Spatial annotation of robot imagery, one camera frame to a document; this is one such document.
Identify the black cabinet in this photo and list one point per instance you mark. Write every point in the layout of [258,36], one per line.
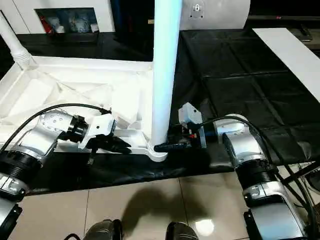
[135,15]

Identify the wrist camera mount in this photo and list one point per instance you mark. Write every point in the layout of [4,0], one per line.
[191,113]
[100,125]

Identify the white plastic table top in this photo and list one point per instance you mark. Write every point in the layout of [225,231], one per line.
[75,80]

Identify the white flat board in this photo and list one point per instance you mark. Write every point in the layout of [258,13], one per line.
[292,55]

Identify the blue white porcelain jar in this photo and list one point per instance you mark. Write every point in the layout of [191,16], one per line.
[78,23]

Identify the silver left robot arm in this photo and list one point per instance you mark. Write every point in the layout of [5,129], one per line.
[47,132]

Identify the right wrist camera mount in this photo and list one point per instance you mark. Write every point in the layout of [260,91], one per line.
[191,113]

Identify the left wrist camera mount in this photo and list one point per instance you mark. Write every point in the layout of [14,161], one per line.
[100,125]

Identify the red bottle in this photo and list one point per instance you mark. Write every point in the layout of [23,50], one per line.
[44,25]

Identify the white glass-door cabinet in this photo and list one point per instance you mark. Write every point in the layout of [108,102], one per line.
[22,15]

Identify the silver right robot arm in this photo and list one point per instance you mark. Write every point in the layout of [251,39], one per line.
[245,145]

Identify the small tan label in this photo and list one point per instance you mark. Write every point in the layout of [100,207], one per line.
[150,21]

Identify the black flat monitor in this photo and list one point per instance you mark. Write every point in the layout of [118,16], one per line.
[287,8]

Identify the black stand leg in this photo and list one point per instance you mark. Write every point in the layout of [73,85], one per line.
[300,173]

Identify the small white cup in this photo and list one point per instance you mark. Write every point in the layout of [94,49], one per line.
[93,27]
[60,29]

